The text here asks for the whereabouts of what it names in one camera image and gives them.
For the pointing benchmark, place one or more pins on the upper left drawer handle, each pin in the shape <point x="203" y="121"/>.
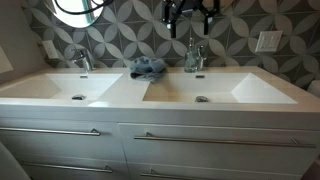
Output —
<point x="93" y="132"/>

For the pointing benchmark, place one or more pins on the chrome left tap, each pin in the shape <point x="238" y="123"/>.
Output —
<point x="84" y="58"/>

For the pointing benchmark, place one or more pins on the white wall outlet plate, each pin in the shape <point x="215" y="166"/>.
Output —
<point x="268" y="41"/>

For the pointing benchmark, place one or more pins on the white vanity cabinet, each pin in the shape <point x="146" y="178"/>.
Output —
<point x="117" y="149"/>

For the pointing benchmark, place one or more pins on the chrome right sink drain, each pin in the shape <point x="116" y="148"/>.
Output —
<point x="201" y="99"/>

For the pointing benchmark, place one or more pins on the blue crumpled towel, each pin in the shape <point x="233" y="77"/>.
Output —
<point x="147" y="69"/>

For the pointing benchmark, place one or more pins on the round wall mirror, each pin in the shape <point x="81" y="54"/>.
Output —
<point x="75" y="13"/>

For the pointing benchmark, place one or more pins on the chrome tap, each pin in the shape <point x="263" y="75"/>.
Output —
<point x="84" y="58"/>
<point x="200" y="57"/>

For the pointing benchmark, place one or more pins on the upper right drawer handle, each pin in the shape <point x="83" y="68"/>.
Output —
<point x="150" y="137"/>

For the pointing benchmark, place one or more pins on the white left sink basin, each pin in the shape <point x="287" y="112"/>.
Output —
<point x="60" y="86"/>

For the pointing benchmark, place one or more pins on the clear glass pump bottle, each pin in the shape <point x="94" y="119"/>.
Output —
<point x="191" y="58"/>

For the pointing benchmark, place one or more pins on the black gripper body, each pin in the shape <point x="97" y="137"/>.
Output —
<point x="173" y="9"/>

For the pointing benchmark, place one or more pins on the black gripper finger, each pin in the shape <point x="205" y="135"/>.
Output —
<point x="173" y="25"/>
<point x="207" y="23"/>

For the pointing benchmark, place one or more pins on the drawer handle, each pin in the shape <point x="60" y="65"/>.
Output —
<point x="150" y="137"/>
<point x="68" y="167"/>
<point x="93" y="132"/>
<point x="152" y="173"/>

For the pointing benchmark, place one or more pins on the lower right drawer handle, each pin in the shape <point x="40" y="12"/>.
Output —
<point x="152" y="173"/>

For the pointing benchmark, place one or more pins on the white wall dispenser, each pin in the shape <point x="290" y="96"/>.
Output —
<point x="48" y="50"/>

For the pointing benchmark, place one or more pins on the white right sink basin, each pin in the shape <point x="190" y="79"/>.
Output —
<point x="245" y="88"/>

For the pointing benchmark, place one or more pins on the chrome right tap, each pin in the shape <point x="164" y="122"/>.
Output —
<point x="200" y="57"/>

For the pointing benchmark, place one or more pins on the chrome left sink drain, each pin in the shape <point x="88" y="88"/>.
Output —
<point x="79" y="97"/>

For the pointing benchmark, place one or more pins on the chrome sink drain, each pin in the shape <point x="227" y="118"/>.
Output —
<point x="201" y="99"/>
<point x="79" y="97"/>

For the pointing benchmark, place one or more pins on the lower left drawer handle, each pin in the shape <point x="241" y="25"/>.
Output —
<point x="68" y="167"/>

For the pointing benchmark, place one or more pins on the white sink basin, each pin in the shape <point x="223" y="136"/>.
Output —
<point x="245" y="88"/>
<point x="60" y="86"/>

